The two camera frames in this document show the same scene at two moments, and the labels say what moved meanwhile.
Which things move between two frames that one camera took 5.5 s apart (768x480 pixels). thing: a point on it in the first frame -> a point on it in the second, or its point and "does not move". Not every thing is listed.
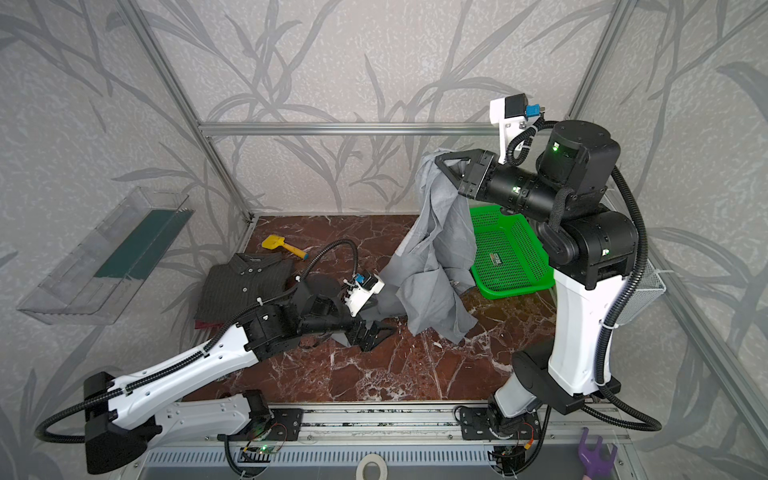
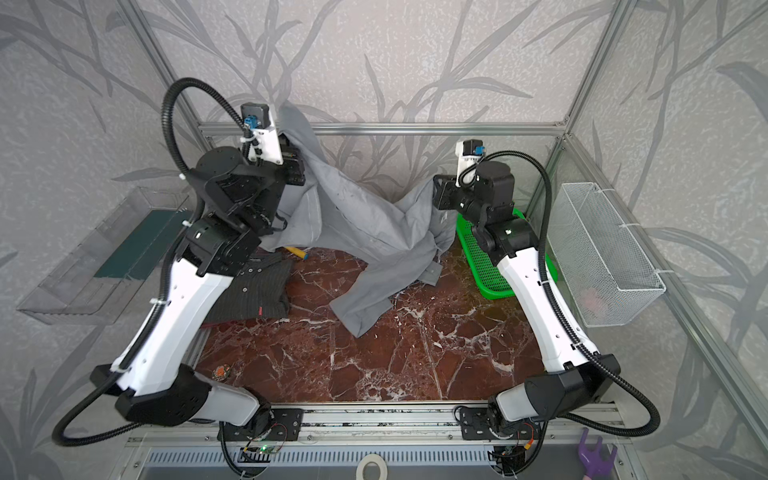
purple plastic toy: (591, 461) does not move
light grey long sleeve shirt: (428, 279) -> (386, 240)
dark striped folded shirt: (228, 286) does not move
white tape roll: (368, 459) does not move
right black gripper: (478, 174) -> (443, 193)
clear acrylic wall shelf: (99, 282) does not move
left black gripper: (359, 327) -> (294, 171)
